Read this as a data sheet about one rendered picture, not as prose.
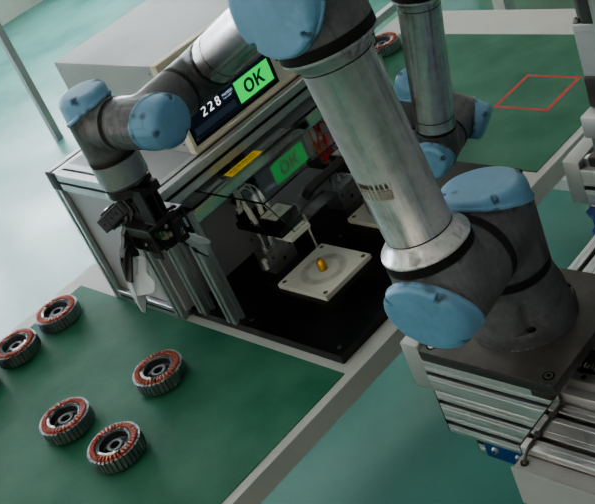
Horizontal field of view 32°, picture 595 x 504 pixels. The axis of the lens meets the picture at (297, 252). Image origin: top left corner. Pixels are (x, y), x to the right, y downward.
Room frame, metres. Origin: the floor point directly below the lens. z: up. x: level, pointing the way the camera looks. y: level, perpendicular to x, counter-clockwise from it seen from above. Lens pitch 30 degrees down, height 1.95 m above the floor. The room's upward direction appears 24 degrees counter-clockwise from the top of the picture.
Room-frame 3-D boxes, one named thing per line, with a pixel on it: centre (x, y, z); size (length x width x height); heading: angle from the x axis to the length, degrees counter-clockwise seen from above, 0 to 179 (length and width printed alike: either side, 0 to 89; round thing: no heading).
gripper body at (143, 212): (1.41, 0.18, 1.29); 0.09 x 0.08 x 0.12; 35
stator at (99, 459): (1.62, 0.47, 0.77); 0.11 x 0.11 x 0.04
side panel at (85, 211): (2.11, 0.36, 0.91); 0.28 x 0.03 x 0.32; 34
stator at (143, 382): (1.80, 0.36, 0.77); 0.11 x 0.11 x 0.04
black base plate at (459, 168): (1.97, -0.13, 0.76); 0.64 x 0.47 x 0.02; 124
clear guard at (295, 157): (1.89, -0.02, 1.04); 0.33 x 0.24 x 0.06; 34
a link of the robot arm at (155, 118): (1.36, 0.10, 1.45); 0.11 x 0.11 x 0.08; 43
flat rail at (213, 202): (2.04, -0.08, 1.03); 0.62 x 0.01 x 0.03; 124
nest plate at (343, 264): (1.89, -0.04, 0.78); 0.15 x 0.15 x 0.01; 34
